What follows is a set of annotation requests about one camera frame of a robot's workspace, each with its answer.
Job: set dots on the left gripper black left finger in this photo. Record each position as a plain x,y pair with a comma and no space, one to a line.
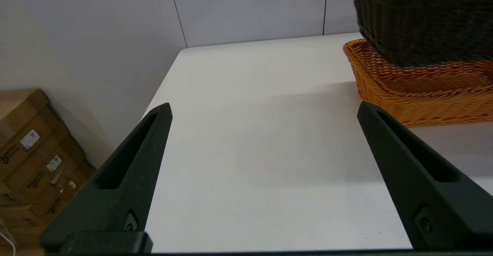
115,206

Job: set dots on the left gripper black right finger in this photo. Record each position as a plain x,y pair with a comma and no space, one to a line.
450,209

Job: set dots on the orange wicker basket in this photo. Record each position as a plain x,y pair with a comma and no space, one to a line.
423,94

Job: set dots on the dark brown wicker basket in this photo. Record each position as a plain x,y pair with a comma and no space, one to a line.
420,21

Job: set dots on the brown cardboard box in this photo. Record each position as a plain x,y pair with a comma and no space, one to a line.
57,202
38,167
19,121
19,234

